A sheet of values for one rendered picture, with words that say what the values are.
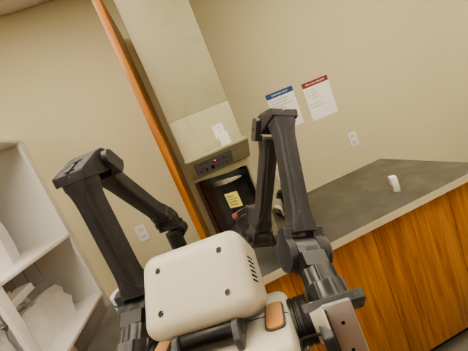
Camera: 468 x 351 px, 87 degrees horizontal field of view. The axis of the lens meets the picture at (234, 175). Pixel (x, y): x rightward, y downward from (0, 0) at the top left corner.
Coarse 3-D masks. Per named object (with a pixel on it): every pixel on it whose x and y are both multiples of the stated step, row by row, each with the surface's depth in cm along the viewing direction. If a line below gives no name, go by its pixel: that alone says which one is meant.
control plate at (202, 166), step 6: (216, 156) 118; (228, 156) 122; (204, 162) 118; (210, 162) 120; (216, 162) 121; (228, 162) 125; (198, 168) 119; (204, 168) 121; (210, 168) 123; (216, 168) 124; (198, 174) 122
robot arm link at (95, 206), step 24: (72, 168) 56; (96, 168) 57; (72, 192) 54; (96, 192) 56; (96, 216) 55; (96, 240) 56; (120, 240) 58; (120, 264) 57; (120, 288) 59; (144, 288) 59; (120, 312) 60
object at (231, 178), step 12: (204, 180) 122; (216, 180) 119; (228, 180) 115; (240, 180) 112; (204, 192) 125; (216, 192) 121; (228, 192) 118; (240, 192) 114; (252, 192) 111; (216, 204) 124; (252, 204) 113; (216, 216) 127; (228, 216) 123; (240, 216) 119; (228, 228) 125
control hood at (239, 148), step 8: (232, 144) 117; (240, 144) 119; (248, 144) 121; (208, 152) 117; (216, 152) 116; (224, 152) 118; (232, 152) 120; (240, 152) 123; (248, 152) 125; (192, 160) 114; (200, 160) 116; (192, 168) 117; (192, 176) 122; (200, 176) 125
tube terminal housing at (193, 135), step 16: (208, 112) 124; (224, 112) 126; (176, 128) 122; (192, 128) 124; (208, 128) 125; (224, 128) 127; (192, 144) 124; (208, 144) 126; (240, 160) 130; (208, 176) 128; (256, 176) 132; (272, 224) 137
